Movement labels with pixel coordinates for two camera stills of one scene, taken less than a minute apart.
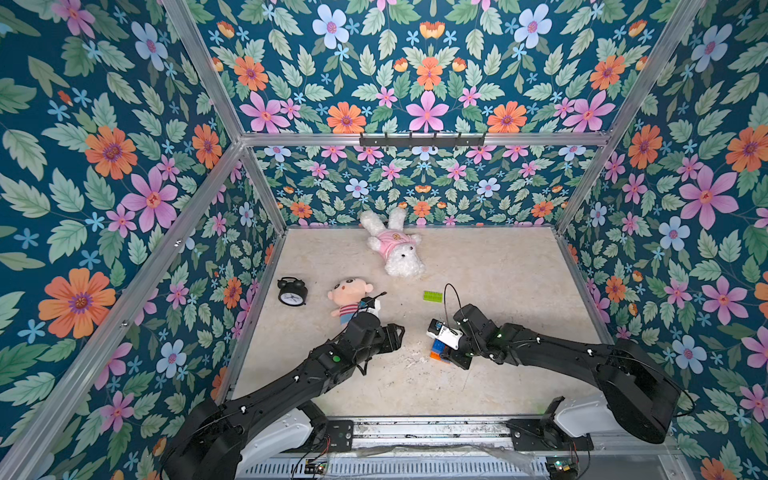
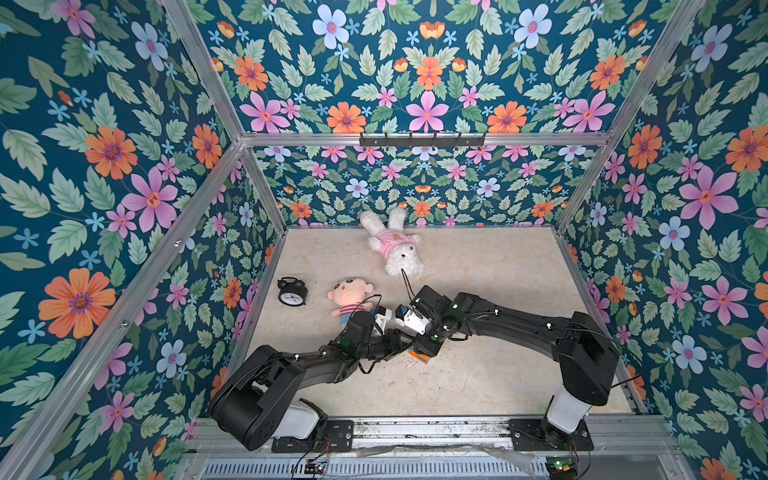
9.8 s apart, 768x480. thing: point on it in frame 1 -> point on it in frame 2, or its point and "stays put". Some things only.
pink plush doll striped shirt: [347, 294] stays put
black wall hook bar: [422, 141] stays put
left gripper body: [379, 343] stays put
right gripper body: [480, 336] -> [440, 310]
